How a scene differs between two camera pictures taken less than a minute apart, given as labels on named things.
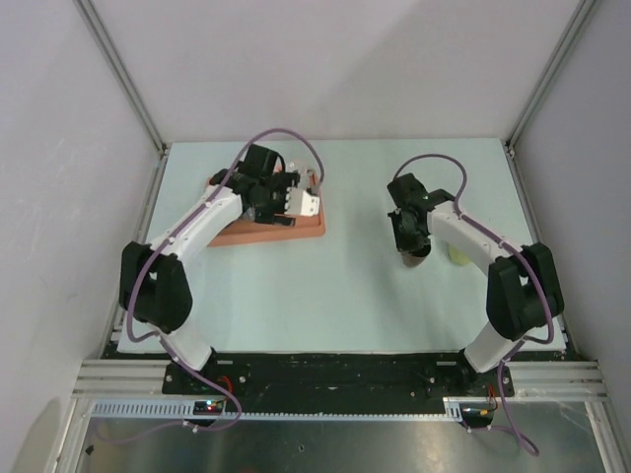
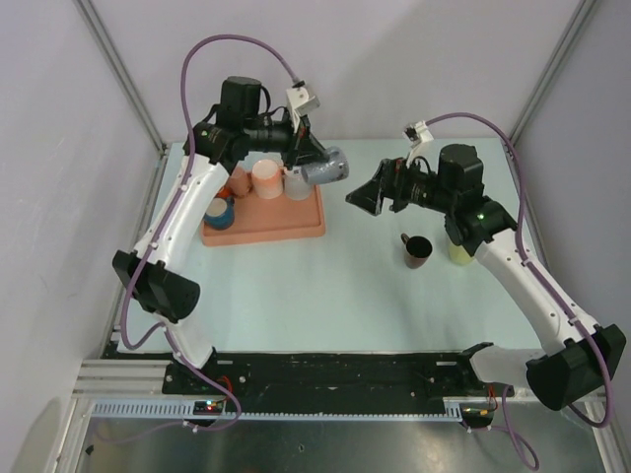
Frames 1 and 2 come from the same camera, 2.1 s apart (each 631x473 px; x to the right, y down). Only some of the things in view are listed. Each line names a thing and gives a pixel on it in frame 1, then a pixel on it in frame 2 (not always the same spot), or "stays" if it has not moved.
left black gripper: x=282 y=180 → x=303 y=148
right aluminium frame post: x=577 y=21 stays
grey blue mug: x=248 y=214 → x=334 y=168
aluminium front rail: x=529 y=378 stays
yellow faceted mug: x=457 y=256 stays
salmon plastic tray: x=243 y=231 stays
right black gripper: x=405 y=244 → x=388 y=181
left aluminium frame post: x=100 y=33 stays
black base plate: x=340 y=375 stays
